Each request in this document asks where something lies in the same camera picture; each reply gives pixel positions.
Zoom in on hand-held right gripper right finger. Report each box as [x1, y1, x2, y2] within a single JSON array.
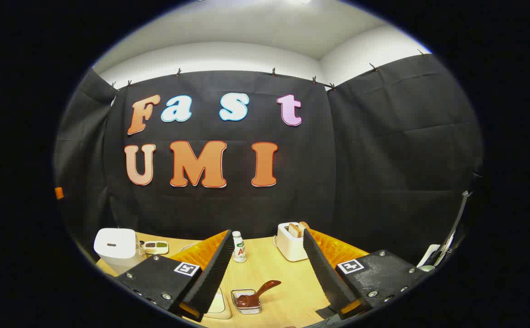
[[302, 228, 423, 319]]

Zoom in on white green milk bottle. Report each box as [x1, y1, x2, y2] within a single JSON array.
[[232, 231, 247, 263]]

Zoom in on white rice cooker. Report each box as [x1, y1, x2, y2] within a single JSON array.
[[93, 228, 148, 275]]

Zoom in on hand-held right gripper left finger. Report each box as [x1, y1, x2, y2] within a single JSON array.
[[116, 229, 235, 323]]

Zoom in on dark slanted stand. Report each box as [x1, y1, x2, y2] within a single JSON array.
[[438, 190, 473, 267]]

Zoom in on black backdrop cloth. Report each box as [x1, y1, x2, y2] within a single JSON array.
[[55, 54, 483, 266]]

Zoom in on brown wooden spoon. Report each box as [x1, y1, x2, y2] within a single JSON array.
[[236, 280, 282, 308]]

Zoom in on white divided grain dish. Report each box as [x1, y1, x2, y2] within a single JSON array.
[[141, 241, 169, 255]]

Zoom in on white toaster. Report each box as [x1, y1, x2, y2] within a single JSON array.
[[276, 222, 310, 262]]

